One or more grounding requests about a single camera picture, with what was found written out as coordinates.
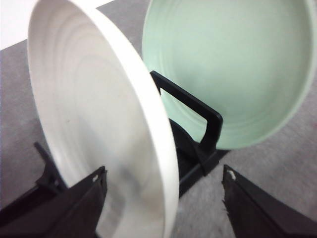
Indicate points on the green plate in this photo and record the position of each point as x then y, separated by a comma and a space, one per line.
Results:
251, 61

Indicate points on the white plate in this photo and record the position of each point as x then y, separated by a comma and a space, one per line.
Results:
100, 110

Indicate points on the black dish rack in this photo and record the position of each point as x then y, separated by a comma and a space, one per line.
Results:
193, 158

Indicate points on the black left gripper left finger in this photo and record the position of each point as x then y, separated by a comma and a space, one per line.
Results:
71, 212

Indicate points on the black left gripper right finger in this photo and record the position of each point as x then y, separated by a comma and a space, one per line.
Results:
256, 212

